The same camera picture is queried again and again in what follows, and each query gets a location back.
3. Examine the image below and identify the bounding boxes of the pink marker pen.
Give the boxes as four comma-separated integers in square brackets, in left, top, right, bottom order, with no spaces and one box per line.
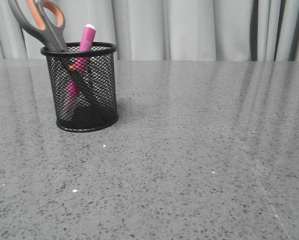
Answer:
[64,24,97,121]

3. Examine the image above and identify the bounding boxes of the grey orange scissors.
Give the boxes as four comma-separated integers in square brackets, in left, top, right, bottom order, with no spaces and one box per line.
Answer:
[8,0,99,106]

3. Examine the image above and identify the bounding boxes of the black mesh pen holder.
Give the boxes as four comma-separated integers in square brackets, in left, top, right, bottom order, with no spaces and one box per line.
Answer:
[40,42,118,132]

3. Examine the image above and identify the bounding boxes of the grey curtain backdrop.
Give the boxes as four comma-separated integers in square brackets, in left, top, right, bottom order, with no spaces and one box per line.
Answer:
[0,0,299,62]

